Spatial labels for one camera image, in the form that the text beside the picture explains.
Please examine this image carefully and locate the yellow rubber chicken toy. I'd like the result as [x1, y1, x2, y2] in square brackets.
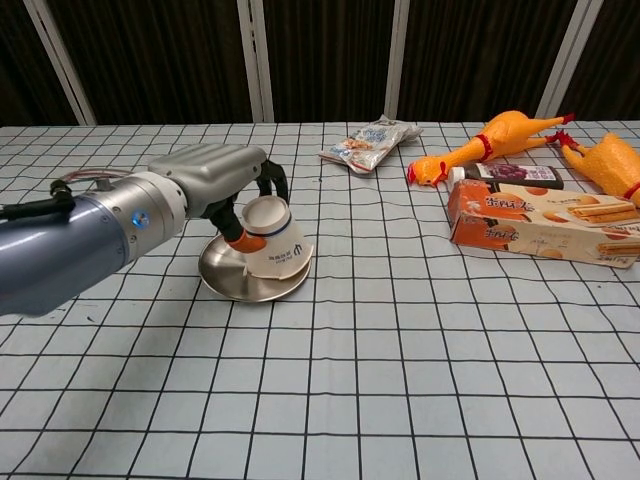
[546, 128, 640, 206]
[407, 110, 576, 189]

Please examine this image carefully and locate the light blue checked tablecloth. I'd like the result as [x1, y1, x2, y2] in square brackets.
[0, 119, 640, 480]

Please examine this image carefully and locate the round metal plate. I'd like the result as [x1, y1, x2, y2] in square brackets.
[198, 234, 311, 305]

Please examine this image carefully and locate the white metal frame post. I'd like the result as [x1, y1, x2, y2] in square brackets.
[536, 0, 602, 120]
[236, 0, 276, 123]
[22, 0, 97, 126]
[383, 0, 412, 122]

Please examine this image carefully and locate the white blue snack bag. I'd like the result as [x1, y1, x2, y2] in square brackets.
[318, 114, 424, 175]

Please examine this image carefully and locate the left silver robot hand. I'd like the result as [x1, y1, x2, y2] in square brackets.
[148, 143, 290, 253]

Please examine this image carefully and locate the white paper cup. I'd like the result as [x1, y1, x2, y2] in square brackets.
[239, 196, 315, 282]

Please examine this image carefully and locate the dark grape juice bottle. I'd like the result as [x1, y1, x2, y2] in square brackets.
[448, 162, 565, 190]

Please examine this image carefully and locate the orange biscuit roll box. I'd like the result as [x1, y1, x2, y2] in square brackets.
[446, 178, 640, 270]

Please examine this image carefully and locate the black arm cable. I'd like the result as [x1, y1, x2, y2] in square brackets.
[0, 180, 76, 222]

